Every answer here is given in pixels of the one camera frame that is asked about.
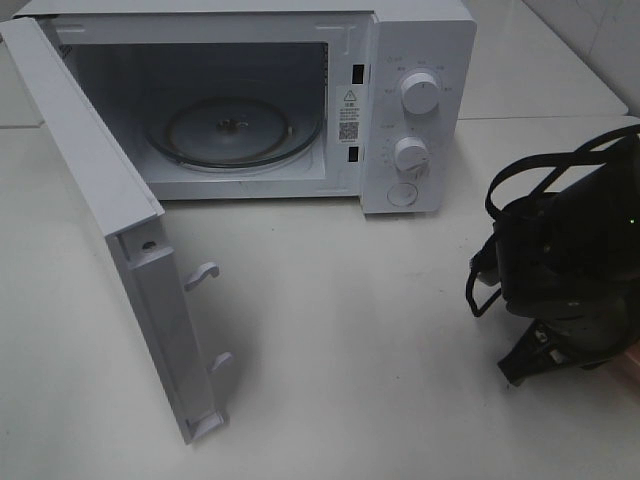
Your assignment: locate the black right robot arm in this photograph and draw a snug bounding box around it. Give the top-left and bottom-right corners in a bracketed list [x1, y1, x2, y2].
[494, 134, 639, 385]

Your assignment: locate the glass microwave turntable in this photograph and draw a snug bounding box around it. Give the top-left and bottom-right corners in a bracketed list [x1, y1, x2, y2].
[146, 96, 324, 170]

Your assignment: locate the pink round plate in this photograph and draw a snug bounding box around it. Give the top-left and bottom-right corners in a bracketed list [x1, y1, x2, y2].
[605, 343, 640, 387]

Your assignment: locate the white warning label sticker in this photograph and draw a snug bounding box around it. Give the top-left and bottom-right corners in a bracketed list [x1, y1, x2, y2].
[335, 84, 366, 145]

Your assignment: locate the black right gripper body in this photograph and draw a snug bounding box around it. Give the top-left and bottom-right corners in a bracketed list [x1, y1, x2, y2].
[504, 294, 640, 369]

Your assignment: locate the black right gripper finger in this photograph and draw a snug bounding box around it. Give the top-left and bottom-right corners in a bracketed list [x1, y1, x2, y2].
[497, 320, 573, 385]

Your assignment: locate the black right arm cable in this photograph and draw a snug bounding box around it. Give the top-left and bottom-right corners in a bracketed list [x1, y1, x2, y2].
[464, 124, 640, 319]

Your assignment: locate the white microwave knob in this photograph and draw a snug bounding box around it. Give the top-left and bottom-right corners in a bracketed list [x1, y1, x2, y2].
[393, 137, 430, 172]
[400, 70, 440, 115]

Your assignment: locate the round door release button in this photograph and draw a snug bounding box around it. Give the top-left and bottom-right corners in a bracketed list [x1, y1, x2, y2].
[387, 182, 418, 207]

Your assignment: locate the white microwave oven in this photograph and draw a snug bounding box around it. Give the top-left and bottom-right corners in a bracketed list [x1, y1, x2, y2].
[10, 1, 477, 214]

